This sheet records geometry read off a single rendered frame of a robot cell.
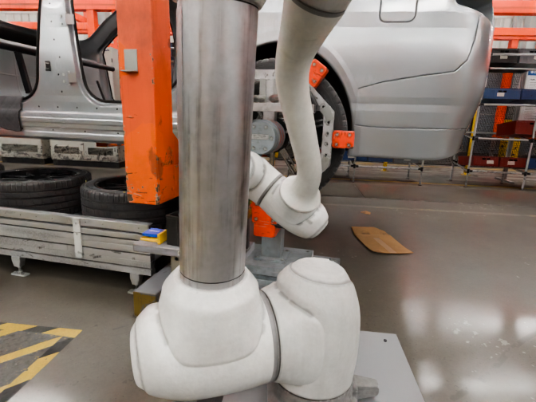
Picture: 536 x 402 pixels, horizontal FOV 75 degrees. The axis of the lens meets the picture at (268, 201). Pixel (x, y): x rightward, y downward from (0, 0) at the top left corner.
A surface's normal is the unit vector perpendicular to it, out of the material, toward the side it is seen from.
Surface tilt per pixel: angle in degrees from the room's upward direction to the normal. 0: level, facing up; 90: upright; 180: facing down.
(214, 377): 91
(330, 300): 63
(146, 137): 90
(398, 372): 0
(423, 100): 90
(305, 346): 84
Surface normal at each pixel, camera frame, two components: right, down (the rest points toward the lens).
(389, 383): 0.04, -0.97
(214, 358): 0.29, 0.25
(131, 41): -0.22, 0.22
